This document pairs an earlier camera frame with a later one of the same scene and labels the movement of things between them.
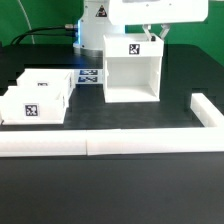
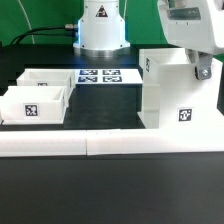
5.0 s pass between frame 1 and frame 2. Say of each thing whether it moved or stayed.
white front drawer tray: stayed
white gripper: moved
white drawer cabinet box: moved
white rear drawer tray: stayed
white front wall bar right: stayed
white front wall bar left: stayed
